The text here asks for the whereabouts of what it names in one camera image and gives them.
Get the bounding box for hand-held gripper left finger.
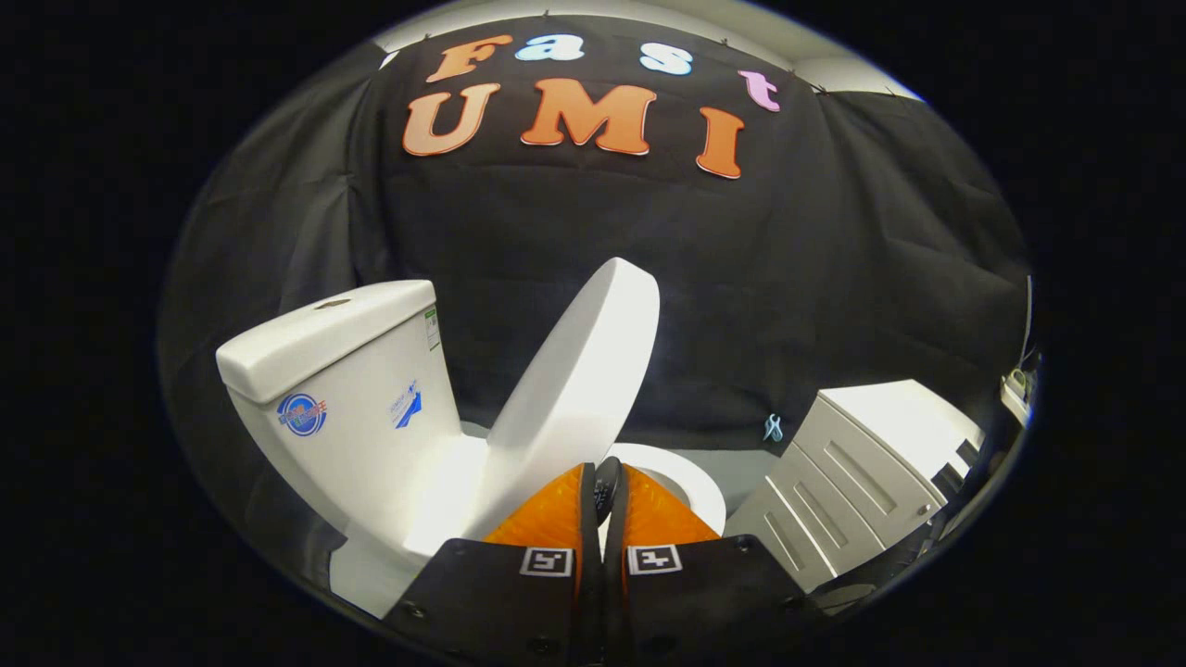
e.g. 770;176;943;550
385;461;603;667

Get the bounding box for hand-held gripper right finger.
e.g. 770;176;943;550
602;463;826;666

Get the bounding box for white toilet lid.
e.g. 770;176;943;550
463;258;662;540

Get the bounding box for white toilet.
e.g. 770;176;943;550
216;280;728;620

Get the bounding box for white drawer cabinet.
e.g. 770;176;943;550
725;378;985;594

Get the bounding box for black backdrop cloth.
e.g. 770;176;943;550
158;14;1034;594

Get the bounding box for white side desk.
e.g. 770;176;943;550
1001;369;1039;427

